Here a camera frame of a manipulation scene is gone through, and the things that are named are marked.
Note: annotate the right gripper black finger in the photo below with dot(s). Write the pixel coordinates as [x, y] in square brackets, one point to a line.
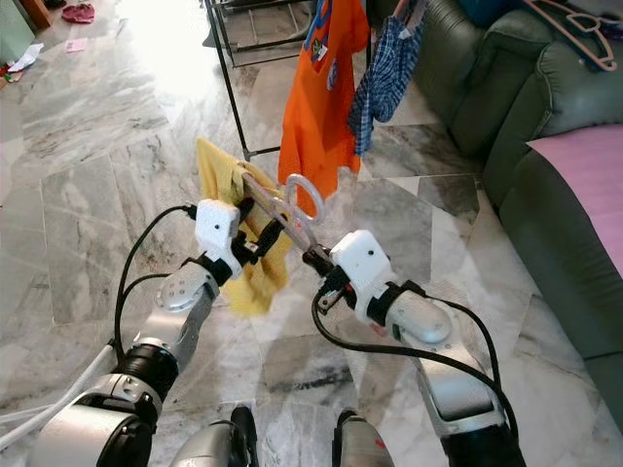
[313, 265]
[323, 255]

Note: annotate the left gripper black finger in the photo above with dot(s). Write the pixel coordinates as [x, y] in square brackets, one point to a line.
[268, 233]

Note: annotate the pale pink plastic hanger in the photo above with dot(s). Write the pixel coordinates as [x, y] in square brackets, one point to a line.
[287, 224]

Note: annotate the yellow shirt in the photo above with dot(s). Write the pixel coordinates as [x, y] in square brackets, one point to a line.
[216, 170]

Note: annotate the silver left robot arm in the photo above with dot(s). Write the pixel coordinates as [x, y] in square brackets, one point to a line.
[170, 331]

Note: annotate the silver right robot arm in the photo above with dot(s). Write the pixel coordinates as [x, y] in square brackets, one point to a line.
[458, 379]

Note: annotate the salmon plastic hanger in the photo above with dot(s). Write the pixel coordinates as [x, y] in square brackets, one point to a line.
[579, 34]

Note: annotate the orange printed t-shirt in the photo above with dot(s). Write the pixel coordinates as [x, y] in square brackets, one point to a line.
[321, 107]

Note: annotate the black metal drying rack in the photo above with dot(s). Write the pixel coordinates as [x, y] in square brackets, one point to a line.
[232, 88]

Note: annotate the robot right leg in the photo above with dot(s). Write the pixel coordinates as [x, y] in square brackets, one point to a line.
[362, 444]

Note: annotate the robot leg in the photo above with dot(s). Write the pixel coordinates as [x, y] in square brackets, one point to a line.
[362, 444]
[219, 443]

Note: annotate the blue plaid shirt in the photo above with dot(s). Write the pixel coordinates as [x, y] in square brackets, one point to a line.
[389, 78]

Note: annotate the robot left leg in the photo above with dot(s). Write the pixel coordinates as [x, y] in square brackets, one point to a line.
[219, 443]

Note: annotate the dark green sofa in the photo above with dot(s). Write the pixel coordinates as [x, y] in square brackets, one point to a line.
[565, 253]

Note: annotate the pink paper sheet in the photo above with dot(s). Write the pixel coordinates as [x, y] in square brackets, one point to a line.
[76, 45]

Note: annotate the pink cushion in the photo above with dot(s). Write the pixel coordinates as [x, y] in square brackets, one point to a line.
[584, 175]

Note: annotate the red cloth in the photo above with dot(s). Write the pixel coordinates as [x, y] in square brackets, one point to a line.
[78, 14]

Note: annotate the white paper sheet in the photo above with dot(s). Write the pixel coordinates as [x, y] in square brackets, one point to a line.
[25, 56]

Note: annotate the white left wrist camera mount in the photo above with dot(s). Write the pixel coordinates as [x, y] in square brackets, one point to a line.
[216, 236]

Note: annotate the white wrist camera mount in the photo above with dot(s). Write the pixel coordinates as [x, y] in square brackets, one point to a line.
[362, 266]
[216, 236]

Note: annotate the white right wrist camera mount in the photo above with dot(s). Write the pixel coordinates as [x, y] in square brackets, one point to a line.
[362, 266]

